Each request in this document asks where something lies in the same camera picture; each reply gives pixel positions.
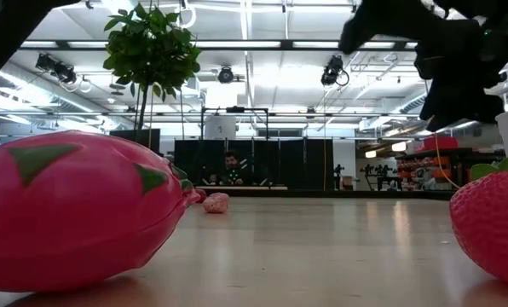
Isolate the yellow cable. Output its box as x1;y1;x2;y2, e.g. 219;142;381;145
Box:
433;134;460;189

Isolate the green potted plant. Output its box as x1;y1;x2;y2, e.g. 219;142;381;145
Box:
102;3;202;134

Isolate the pink toy dragon fruit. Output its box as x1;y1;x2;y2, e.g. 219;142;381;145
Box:
0;130;202;293

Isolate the person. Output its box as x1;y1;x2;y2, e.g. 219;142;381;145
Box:
213;149;272;187

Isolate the red toy strawberry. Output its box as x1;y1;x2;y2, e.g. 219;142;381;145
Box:
448;156;508;295

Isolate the shelf with red bins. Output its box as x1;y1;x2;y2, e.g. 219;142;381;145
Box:
396;135;506;191

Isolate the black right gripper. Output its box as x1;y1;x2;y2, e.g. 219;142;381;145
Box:
414;19;508;133

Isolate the black ceiling spotlight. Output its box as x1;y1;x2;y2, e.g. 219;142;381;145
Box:
320;55;350;87
217;65;235;84
35;52;78;85

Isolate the black partition screen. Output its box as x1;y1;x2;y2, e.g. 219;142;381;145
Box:
173;137;335;191

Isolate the small pink toy fruit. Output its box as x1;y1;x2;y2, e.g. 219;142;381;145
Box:
201;192;230;214

